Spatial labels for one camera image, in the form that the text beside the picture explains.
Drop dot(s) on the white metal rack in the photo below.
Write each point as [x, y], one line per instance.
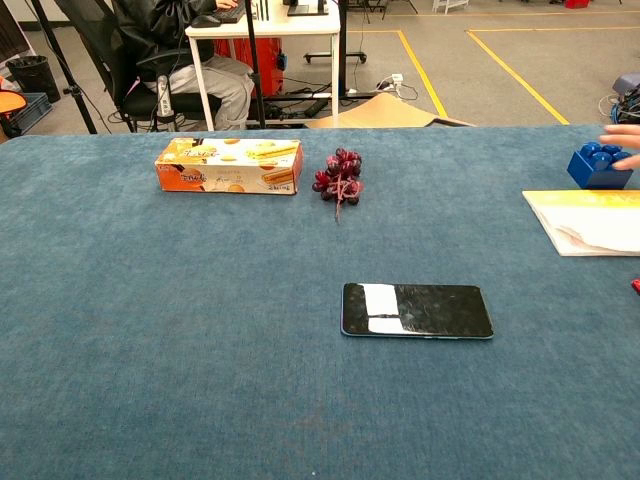
[450, 5]

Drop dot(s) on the black office chair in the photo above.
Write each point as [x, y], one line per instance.
[145, 106]

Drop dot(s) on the bunch of red grapes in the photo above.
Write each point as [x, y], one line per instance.
[340, 177]

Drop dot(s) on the black monitor base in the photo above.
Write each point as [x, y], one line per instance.
[307, 9]

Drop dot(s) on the red cabinet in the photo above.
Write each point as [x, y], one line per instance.
[272, 75]

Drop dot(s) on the orange black round object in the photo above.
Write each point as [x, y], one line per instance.
[11, 102]

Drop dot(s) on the black rolling stand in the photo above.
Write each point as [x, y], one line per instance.
[343, 50]

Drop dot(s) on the white yellow booklet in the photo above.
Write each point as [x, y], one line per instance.
[590, 225]

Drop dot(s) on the seated person in black jacket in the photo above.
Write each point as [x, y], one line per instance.
[150, 25]

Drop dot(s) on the black floor power strip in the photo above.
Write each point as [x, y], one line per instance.
[316, 107]

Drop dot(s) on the blue tablecloth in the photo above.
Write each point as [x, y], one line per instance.
[150, 325]

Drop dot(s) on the white desk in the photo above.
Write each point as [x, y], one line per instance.
[285, 25]

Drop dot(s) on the red box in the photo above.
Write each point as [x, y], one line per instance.
[577, 3]

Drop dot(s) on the small red object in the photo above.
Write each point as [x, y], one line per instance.
[636, 286]

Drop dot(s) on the black vertical pole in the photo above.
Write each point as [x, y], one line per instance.
[255, 60]

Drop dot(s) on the blue toy building brick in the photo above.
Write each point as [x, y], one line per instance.
[595, 170]

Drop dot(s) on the black tripod stand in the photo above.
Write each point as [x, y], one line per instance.
[60, 55]

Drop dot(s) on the blue plastic crate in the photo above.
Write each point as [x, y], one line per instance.
[32, 112]

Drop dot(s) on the brown cardboard sheet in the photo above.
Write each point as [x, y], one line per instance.
[380, 112]

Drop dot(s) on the white power strip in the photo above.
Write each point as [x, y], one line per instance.
[395, 80]

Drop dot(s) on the black computer mouse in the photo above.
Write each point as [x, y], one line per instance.
[205, 21]

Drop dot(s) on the grey device housing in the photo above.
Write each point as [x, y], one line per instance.
[627, 82]

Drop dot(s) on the black trash bin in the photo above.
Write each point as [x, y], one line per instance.
[35, 75]

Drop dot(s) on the orange biscuit box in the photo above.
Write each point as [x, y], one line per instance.
[225, 167]

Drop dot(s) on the black keyboard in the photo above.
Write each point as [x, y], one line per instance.
[231, 12]

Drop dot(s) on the blue smartphone with black screen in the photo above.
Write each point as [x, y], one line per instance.
[430, 310]

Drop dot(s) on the bare person hand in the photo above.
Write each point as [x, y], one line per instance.
[625, 134]

